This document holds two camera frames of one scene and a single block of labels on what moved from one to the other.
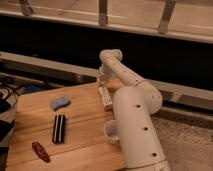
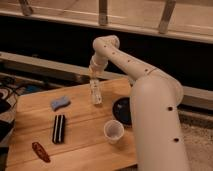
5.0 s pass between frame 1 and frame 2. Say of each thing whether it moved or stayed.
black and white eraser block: stayed
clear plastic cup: stayed
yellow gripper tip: moved
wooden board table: stayed
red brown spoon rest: stayed
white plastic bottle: moved
